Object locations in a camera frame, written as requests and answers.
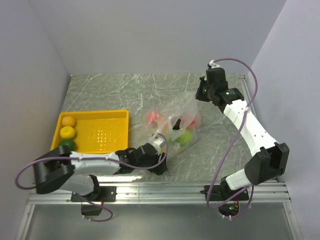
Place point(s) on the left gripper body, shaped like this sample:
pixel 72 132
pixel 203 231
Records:
pixel 153 161

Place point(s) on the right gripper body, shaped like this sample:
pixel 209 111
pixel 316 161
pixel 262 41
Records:
pixel 204 91

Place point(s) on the clear plastic bag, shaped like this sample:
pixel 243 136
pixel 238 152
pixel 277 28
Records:
pixel 178 106

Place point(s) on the red fruit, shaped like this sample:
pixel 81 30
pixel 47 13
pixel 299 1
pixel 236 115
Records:
pixel 191 121

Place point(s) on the light green fruit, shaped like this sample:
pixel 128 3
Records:
pixel 185 138

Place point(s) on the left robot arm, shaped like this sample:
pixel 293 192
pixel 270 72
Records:
pixel 62 169

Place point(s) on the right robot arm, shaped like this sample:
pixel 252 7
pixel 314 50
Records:
pixel 269 158

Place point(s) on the pink fruit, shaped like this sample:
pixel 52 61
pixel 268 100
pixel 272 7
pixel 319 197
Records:
pixel 153 118

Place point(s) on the dark green fruit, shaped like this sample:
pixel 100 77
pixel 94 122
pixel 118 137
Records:
pixel 69 143

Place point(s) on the yellow fruit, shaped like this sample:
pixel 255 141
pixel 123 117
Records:
pixel 67 132

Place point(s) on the pale orange fruit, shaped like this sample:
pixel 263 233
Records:
pixel 68 121

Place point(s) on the yellow plastic tray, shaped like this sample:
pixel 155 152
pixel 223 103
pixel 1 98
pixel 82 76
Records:
pixel 96 132

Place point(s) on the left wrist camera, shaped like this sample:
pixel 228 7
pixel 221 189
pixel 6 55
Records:
pixel 158 143

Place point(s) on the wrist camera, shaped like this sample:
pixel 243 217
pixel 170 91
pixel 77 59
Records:
pixel 212 65
pixel 158 143

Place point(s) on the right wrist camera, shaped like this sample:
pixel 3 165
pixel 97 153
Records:
pixel 212 65

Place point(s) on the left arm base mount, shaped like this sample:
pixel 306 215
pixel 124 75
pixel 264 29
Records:
pixel 91 208

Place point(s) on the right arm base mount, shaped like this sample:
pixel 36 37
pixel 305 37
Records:
pixel 229 205

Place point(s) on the aluminium rail frame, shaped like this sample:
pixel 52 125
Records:
pixel 167 207

